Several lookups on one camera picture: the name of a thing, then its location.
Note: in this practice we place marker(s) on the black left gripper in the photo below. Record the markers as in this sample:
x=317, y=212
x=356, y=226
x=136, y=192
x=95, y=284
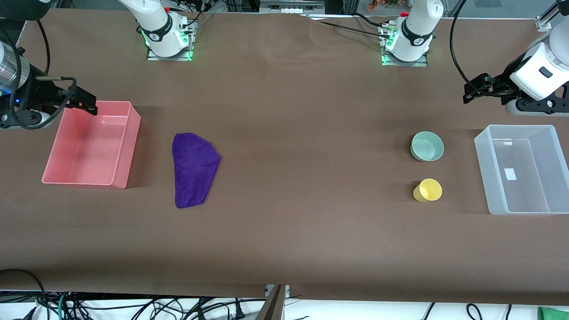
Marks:
x=501, y=83

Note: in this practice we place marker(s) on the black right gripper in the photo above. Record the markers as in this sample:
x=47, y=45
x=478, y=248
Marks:
x=34, y=94

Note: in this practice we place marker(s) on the yellow plastic cup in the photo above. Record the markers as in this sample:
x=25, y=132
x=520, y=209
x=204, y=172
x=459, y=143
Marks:
x=429, y=190

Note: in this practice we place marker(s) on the purple microfibre cloth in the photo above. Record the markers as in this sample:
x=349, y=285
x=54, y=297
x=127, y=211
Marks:
x=193, y=169

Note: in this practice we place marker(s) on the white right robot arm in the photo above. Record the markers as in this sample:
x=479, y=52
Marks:
x=162, y=26

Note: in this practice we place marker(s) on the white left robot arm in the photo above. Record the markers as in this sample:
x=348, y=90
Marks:
x=415, y=35

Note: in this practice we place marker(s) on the pale green bowl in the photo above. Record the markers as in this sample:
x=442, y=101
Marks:
x=426, y=146

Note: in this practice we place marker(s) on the green cloth scrap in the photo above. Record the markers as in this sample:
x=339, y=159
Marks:
x=553, y=314

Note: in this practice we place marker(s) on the pink plastic bin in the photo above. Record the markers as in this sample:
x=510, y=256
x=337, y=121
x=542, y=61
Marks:
x=89, y=146

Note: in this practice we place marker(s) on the white paper label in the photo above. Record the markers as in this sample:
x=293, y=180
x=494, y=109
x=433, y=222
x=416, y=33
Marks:
x=510, y=174

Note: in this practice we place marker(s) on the clear plastic bin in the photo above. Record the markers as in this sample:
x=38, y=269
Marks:
x=529, y=191

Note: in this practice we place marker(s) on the grey background device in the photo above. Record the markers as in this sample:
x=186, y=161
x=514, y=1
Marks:
x=289, y=6

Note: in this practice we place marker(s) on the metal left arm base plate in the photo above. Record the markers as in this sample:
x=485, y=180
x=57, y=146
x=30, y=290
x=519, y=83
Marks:
x=418, y=64

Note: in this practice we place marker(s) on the aluminium frame profile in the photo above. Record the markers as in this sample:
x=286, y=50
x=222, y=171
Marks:
x=544, y=22

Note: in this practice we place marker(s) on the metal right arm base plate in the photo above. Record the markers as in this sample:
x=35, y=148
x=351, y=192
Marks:
x=178, y=58

